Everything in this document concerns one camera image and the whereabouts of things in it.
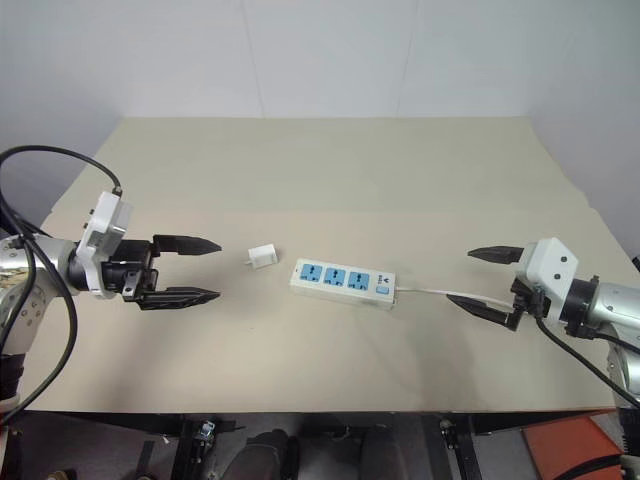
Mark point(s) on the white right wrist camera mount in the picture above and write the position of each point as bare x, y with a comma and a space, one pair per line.
550, 265

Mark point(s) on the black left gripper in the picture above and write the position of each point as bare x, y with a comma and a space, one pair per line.
131, 272

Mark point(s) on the black table frame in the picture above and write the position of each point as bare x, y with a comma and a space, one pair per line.
320, 421

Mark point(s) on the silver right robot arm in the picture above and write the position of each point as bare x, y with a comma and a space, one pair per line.
617, 306

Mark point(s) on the white blue-socket power strip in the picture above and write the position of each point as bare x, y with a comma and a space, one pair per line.
345, 291

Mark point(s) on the dark rounded shape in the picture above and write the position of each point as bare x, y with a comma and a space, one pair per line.
270, 457

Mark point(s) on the white plug adapter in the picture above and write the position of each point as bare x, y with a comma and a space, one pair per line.
263, 256

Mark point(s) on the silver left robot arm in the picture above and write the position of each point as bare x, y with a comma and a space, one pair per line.
14, 312

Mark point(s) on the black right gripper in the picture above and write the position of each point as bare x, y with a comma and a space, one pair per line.
528, 300

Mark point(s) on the orange box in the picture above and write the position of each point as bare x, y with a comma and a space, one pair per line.
570, 450

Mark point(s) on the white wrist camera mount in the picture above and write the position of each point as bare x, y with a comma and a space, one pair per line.
550, 265
106, 220

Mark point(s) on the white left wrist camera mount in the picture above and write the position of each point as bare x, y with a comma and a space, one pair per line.
106, 220

